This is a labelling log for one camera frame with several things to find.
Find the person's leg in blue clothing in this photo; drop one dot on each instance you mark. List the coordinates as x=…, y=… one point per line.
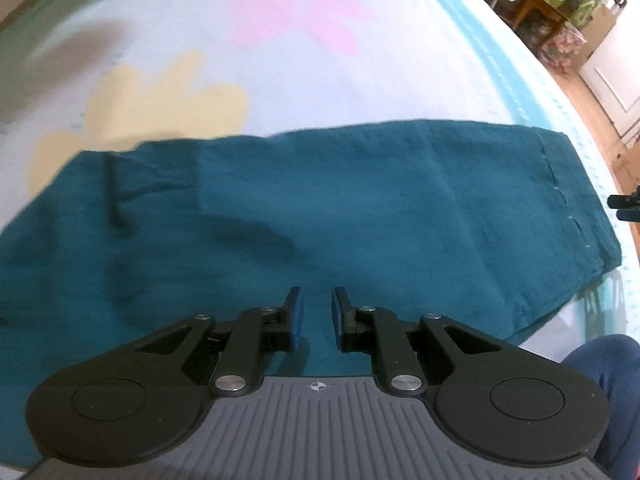
x=607, y=400

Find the floral storage box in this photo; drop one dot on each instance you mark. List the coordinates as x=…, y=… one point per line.
x=562, y=50

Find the wooden stool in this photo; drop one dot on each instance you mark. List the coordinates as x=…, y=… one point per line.
x=535, y=12

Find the teal pants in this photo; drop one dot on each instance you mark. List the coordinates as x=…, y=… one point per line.
x=350, y=200

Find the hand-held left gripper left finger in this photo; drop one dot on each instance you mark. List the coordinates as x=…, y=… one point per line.
x=295, y=322

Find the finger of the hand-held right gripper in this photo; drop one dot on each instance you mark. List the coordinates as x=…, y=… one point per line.
x=625, y=201
x=630, y=215

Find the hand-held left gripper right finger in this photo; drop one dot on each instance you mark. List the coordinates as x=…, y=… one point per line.
x=337, y=322

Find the white door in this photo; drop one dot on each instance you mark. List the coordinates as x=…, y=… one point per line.
x=615, y=75

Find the pastel floral bed sheet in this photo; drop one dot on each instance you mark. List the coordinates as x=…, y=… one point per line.
x=250, y=35

